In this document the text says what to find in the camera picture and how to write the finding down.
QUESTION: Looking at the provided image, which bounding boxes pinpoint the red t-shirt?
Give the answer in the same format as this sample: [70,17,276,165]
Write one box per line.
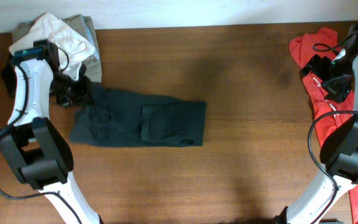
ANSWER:
[289,27,358,223]

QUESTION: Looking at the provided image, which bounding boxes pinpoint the dark green t-shirt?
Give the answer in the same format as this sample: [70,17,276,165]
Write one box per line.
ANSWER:
[70,85,207,147]

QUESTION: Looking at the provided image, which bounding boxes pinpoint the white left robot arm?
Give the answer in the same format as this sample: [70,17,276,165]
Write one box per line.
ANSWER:
[0,58,102,223]

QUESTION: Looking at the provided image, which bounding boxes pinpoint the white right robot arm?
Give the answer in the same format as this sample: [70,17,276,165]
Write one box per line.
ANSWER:
[273,46,358,223]

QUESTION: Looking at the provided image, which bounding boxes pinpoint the olive folded garment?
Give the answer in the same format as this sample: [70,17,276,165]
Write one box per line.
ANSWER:
[11,14,103,84]

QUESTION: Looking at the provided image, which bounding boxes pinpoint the light blue folded garment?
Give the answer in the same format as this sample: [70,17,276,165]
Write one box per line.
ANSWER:
[83,17,100,60]

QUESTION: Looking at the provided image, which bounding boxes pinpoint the black folded garment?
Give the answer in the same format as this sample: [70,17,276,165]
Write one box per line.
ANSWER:
[1,59,17,98]

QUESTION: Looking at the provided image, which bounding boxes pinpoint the white folded t-shirt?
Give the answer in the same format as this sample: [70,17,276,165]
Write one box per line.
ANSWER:
[8,11,96,80]

